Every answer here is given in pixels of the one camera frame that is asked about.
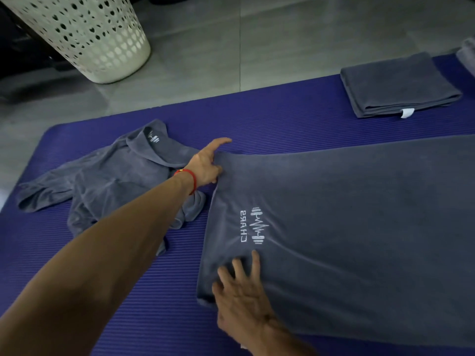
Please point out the person's left hand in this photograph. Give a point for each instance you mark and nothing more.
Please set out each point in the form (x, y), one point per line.
(204, 166)

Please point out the white perforated laundry basket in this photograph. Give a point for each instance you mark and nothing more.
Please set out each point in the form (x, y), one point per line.
(92, 40)

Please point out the purple ribbed mat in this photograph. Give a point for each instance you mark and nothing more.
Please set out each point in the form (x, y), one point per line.
(259, 114)

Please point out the dark grey printed towel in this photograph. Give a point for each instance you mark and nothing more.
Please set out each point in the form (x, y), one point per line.
(352, 226)
(393, 81)

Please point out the person's right hand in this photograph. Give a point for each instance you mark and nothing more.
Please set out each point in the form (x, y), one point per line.
(245, 311)

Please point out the maroon padded gym machine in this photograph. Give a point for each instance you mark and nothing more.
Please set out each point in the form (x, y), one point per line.
(22, 51)

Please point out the person's left forearm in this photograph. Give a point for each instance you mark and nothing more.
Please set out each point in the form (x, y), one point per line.
(92, 274)

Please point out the pile of dark grey towels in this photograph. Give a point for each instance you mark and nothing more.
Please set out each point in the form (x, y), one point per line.
(111, 174)

